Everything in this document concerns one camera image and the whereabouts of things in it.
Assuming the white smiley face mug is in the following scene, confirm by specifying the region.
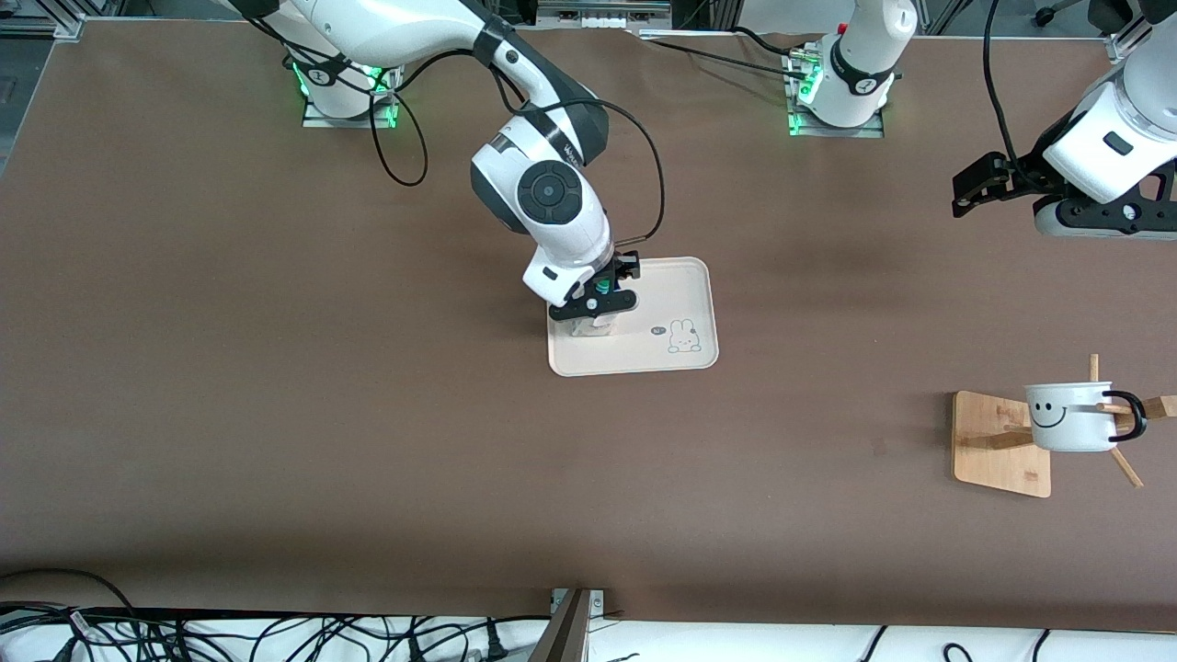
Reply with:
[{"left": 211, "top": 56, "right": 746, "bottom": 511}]
[{"left": 1023, "top": 381, "right": 1148, "bottom": 453}]

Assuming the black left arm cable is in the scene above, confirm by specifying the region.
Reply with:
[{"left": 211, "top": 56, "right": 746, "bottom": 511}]
[{"left": 981, "top": 0, "right": 1045, "bottom": 180}]

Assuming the cream tray with rabbit print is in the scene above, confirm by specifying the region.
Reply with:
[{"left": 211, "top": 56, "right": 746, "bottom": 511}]
[{"left": 546, "top": 257, "right": 720, "bottom": 378}]

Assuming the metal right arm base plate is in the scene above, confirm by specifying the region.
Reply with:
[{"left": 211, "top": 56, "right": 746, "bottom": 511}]
[{"left": 302, "top": 69, "right": 406, "bottom": 130}]

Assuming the aluminium post with bracket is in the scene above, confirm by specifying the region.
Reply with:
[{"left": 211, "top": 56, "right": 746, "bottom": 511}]
[{"left": 529, "top": 587, "right": 608, "bottom": 662}]

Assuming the aluminium frame profile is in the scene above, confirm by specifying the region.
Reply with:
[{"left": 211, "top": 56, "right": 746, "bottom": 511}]
[
  {"left": 1106, "top": 18, "right": 1150, "bottom": 65},
  {"left": 0, "top": 17, "right": 88, "bottom": 40}
]

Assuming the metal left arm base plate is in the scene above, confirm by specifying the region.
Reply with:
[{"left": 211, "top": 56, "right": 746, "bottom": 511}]
[{"left": 786, "top": 51, "right": 886, "bottom": 139}]

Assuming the black base power cable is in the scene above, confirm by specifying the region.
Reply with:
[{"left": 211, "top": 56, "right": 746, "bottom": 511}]
[{"left": 630, "top": 26, "right": 810, "bottom": 80}]

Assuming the blue milk carton green cap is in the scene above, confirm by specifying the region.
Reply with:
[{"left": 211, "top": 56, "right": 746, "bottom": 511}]
[{"left": 568, "top": 281, "right": 617, "bottom": 338}]

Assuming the grey power strip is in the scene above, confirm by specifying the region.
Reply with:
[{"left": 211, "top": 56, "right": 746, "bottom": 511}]
[{"left": 536, "top": 0, "right": 672, "bottom": 29}]

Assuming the wooden mug stand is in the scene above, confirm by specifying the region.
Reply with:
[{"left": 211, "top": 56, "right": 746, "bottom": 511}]
[{"left": 952, "top": 354, "right": 1177, "bottom": 499}]

